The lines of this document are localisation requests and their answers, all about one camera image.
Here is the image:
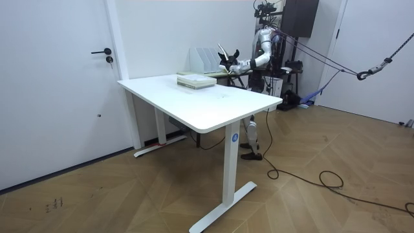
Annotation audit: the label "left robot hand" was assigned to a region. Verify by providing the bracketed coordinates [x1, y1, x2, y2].
[225, 63, 242, 76]

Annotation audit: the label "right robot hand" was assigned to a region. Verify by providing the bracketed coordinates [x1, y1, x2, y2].
[217, 49, 241, 67]

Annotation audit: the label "white thin book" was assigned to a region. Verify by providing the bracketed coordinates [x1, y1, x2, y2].
[217, 43, 229, 61]

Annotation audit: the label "white file holder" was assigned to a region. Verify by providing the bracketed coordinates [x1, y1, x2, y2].
[188, 47, 224, 74]

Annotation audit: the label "pale green book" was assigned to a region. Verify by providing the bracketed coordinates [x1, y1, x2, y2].
[177, 80, 217, 91]

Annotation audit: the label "white bin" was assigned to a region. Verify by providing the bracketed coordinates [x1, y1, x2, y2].
[262, 76, 284, 98]

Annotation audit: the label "pale green flat folder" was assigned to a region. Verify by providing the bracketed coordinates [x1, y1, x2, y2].
[177, 71, 228, 78]

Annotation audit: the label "white standing desk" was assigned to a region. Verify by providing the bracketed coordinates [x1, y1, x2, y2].
[116, 73, 284, 233]

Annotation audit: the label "robot body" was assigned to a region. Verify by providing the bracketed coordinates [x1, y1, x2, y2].
[248, 0, 286, 94]

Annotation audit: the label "black stand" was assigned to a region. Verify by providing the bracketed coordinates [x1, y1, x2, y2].
[277, 36, 305, 112]

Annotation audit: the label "robot legs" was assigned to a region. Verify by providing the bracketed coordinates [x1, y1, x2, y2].
[239, 114, 264, 161]

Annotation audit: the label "plain white door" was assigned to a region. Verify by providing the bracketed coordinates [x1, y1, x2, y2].
[315, 0, 414, 125]

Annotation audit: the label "dark wall cabinet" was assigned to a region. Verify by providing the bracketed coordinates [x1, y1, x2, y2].
[279, 0, 320, 38]

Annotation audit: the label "black desk cable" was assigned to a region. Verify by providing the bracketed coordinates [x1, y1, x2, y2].
[189, 130, 226, 151]

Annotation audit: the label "cable bundle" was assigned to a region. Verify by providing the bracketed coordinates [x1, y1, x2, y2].
[274, 28, 414, 108]

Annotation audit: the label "black floor cable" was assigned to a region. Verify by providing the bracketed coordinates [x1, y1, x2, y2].
[262, 108, 414, 219]

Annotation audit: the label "white door with black handle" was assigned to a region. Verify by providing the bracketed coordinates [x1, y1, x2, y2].
[0, 0, 134, 192]

